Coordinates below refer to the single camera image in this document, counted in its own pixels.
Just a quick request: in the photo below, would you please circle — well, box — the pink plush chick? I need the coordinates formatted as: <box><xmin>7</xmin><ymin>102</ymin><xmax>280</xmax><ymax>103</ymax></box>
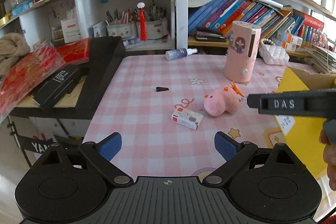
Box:
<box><xmin>203</xmin><ymin>82</ymin><xmax>244</xmax><ymax>117</ymax></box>

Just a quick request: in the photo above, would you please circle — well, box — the white staples box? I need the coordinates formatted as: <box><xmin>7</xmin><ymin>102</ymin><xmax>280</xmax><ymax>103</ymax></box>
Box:
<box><xmin>171</xmin><ymin>107</ymin><xmax>203</xmax><ymax>130</ymax></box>

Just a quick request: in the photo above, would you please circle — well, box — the person's right hand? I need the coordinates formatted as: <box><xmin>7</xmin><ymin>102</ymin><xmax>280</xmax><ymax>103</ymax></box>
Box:
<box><xmin>319</xmin><ymin>130</ymin><xmax>336</xmax><ymax>190</ymax></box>

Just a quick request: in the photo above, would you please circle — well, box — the yellow cardboard box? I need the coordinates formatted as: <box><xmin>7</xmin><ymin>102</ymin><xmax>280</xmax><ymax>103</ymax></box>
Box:
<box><xmin>264</xmin><ymin>67</ymin><xmax>335</xmax><ymax>179</ymax></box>

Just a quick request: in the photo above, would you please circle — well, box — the stack of papers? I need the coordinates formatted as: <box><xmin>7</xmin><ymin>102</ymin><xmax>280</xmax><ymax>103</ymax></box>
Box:
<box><xmin>309</xmin><ymin>46</ymin><xmax>335</xmax><ymax>74</ymax></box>

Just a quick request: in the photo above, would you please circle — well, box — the white quilted handbag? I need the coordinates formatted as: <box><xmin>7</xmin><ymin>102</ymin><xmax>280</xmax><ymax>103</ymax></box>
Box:
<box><xmin>259</xmin><ymin>39</ymin><xmax>289</xmax><ymax>65</ymax></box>

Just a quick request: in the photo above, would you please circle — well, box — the pink checkered tablecloth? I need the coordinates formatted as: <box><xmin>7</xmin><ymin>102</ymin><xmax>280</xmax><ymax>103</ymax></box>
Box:
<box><xmin>84</xmin><ymin>55</ymin><xmax>278</xmax><ymax>177</ymax></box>

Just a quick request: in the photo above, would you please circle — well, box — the black flat box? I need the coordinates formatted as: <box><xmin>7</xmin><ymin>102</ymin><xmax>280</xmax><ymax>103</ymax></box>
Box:
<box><xmin>33</xmin><ymin>64</ymin><xmax>83</xmax><ymax>112</ymax></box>

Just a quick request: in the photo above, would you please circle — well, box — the small black wedge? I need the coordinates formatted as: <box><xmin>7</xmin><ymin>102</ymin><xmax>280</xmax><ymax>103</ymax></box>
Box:
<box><xmin>156</xmin><ymin>86</ymin><xmax>169</xmax><ymax>92</ymax></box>

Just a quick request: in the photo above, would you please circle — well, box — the pink cylindrical humidifier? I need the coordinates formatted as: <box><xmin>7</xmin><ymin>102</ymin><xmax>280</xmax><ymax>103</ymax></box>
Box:
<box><xmin>224</xmin><ymin>20</ymin><xmax>261</xmax><ymax>83</ymax></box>

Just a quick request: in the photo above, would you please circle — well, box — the black keyboard instrument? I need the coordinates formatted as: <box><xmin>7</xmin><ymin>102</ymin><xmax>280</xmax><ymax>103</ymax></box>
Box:
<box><xmin>10</xmin><ymin>36</ymin><xmax>126</xmax><ymax>145</ymax></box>

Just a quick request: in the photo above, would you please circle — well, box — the small spray bottle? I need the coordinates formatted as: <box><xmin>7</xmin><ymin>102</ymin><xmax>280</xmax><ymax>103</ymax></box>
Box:
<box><xmin>165</xmin><ymin>48</ymin><xmax>198</xmax><ymax>61</ymax></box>

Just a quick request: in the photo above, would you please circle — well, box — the row of colourful books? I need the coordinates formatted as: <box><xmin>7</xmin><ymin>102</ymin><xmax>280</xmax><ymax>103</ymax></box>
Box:
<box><xmin>188</xmin><ymin>0</ymin><xmax>324</xmax><ymax>43</ymax></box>

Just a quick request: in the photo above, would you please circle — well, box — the red tassel ornament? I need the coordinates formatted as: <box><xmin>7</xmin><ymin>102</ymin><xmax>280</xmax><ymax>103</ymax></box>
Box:
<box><xmin>137</xmin><ymin>0</ymin><xmax>147</xmax><ymax>42</ymax></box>

